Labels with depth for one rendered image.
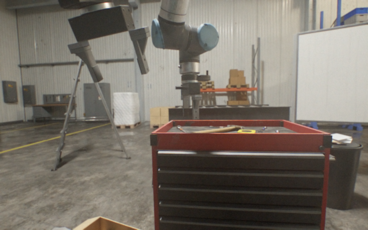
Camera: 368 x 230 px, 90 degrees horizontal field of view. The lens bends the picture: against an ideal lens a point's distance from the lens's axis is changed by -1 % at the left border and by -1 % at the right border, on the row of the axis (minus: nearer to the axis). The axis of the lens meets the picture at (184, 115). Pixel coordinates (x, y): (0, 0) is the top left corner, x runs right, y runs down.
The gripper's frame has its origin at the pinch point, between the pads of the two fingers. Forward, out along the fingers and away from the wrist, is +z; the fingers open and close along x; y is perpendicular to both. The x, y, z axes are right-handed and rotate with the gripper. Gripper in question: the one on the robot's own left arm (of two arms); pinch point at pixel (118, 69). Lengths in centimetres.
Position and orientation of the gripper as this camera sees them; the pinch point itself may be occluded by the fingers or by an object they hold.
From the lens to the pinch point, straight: 51.5
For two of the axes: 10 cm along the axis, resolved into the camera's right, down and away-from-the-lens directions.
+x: -9.7, 1.2, 1.9
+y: 1.2, -4.8, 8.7
